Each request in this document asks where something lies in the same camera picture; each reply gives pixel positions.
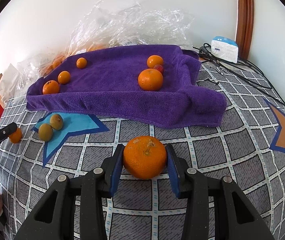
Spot oval orange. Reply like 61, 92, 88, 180
123, 136, 167, 179

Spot green kiwi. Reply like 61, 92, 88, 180
50, 114, 64, 130
38, 124, 53, 142

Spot large orange with stem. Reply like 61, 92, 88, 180
42, 80, 60, 95

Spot small orange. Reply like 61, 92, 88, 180
57, 71, 71, 85
76, 57, 88, 69

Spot small red tomato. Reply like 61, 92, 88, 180
153, 64, 164, 75

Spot small orange front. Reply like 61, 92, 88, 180
76, 57, 88, 69

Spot white plastic bag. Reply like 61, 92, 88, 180
0, 64, 20, 103

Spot clear bag left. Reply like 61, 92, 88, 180
17, 53, 65, 88

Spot grey checked tablecloth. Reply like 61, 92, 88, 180
0, 63, 285, 239

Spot purple towel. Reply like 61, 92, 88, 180
26, 45, 226, 128

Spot blue white box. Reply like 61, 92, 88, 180
211, 36, 238, 63

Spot clear bag of oranges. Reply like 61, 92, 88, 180
70, 0, 196, 53

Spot black cables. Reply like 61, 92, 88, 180
192, 42, 285, 107

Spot brown wooden door frame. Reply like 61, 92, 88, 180
236, 0, 254, 59

